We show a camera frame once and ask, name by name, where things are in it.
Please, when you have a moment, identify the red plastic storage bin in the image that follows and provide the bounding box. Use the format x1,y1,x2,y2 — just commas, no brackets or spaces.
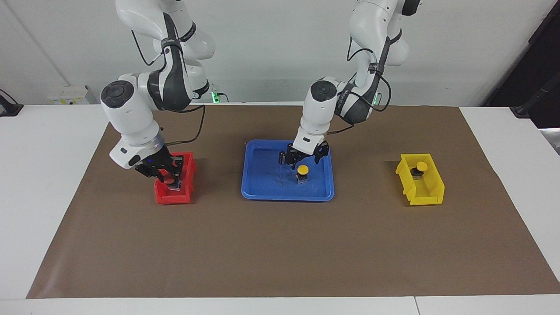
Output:
154,152,196,205

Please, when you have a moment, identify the black equipment panel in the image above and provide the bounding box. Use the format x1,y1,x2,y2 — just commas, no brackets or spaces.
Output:
483,0,560,108

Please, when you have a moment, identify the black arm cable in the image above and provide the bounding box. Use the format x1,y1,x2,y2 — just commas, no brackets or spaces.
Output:
130,28,207,146
326,37,392,134

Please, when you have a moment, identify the blue plastic tray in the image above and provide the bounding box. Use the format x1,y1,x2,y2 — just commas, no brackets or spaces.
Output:
241,139,336,202

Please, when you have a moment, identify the yellow plastic storage bin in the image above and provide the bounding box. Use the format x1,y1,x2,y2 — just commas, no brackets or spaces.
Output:
395,153,445,207

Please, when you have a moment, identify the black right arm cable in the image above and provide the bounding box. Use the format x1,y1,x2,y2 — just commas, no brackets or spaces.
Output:
130,28,207,146

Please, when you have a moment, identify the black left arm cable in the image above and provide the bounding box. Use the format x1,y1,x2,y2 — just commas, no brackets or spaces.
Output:
326,37,392,134

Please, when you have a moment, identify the black stand pole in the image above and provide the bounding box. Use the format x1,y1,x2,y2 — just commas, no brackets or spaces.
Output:
511,75,560,119

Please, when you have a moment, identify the white electrical box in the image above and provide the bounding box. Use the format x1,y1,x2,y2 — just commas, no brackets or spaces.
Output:
47,85,91,105

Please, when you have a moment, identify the brown paper table mat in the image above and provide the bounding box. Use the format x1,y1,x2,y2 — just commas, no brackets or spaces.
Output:
26,104,560,299

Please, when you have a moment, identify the black clamp base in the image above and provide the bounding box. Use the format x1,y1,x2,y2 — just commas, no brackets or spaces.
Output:
0,89,24,117

